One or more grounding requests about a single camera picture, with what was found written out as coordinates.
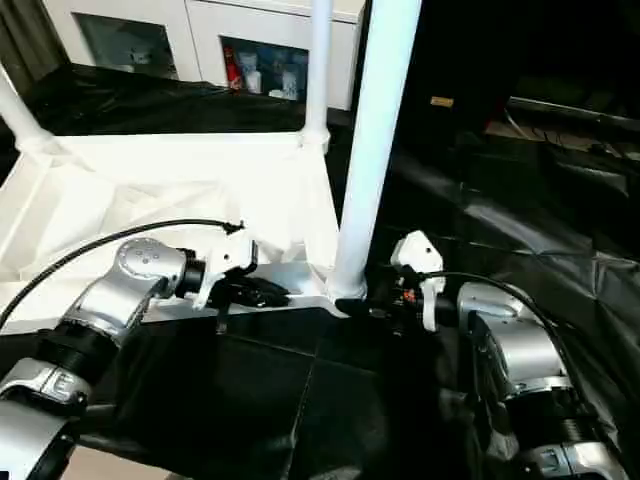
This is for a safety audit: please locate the white plastic table top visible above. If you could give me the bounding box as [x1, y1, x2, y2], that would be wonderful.
[0, 130, 370, 327]

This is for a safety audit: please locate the white plastic table leg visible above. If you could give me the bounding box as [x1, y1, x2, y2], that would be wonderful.
[298, 0, 335, 149]
[327, 0, 424, 302]
[0, 64, 62, 155]

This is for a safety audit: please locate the black mat cloth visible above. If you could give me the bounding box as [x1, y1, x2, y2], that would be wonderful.
[0, 62, 640, 480]

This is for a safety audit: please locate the long black rod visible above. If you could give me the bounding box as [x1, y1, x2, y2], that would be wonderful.
[507, 97, 640, 130]

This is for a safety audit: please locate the white display cabinet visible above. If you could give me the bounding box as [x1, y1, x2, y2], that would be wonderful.
[47, 0, 365, 112]

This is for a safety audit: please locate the dark tall cabinet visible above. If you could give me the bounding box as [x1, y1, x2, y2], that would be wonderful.
[399, 0, 640, 136]

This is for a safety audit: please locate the grey curtain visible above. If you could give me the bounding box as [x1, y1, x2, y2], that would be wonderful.
[0, 0, 72, 87]

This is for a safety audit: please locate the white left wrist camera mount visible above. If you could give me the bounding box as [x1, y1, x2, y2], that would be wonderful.
[192, 232, 259, 311]

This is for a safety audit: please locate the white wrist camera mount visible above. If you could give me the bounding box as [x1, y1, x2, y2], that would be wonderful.
[192, 232, 259, 311]
[389, 230, 446, 333]

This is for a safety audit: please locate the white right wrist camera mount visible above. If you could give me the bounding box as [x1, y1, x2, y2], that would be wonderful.
[389, 230, 446, 333]

